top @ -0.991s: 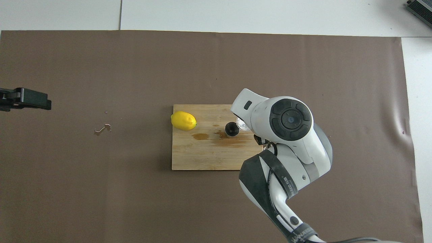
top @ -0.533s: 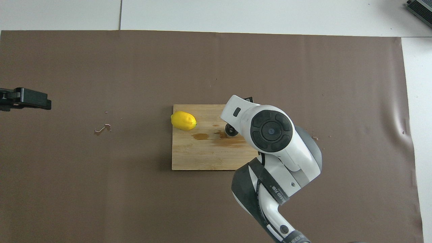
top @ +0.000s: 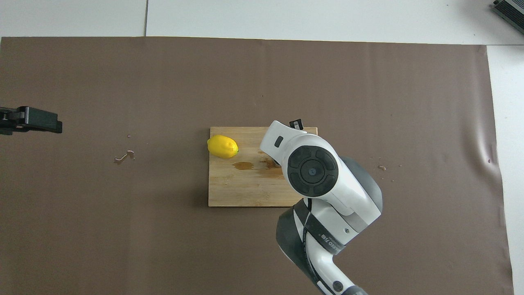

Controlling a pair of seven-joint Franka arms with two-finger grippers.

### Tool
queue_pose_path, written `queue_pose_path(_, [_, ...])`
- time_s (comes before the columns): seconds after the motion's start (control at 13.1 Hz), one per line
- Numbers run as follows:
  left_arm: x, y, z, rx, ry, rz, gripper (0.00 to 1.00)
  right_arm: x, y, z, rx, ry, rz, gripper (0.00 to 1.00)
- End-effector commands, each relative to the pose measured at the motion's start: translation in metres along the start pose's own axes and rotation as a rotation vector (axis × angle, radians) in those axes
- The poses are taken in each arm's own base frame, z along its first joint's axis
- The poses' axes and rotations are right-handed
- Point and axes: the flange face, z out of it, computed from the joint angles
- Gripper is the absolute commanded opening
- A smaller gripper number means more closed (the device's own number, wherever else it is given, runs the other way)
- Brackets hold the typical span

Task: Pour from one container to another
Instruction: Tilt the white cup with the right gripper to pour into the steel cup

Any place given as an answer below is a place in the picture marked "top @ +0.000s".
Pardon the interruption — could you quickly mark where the grey ribbed device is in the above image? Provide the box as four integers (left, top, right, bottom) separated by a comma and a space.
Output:
492, 0, 524, 31

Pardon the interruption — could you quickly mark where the yellow lemon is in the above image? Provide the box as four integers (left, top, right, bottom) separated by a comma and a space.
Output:
207, 134, 239, 159

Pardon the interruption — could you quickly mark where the small bent scrap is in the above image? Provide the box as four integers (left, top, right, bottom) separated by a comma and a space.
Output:
114, 150, 136, 165

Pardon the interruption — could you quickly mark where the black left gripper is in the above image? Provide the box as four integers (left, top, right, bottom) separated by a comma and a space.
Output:
0, 106, 63, 136

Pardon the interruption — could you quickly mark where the wooden cutting board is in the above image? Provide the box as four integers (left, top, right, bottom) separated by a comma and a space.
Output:
208, 127, 319, 207

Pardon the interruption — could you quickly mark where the brown table mat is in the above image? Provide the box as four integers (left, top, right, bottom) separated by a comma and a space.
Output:
0, 36, 514, 295

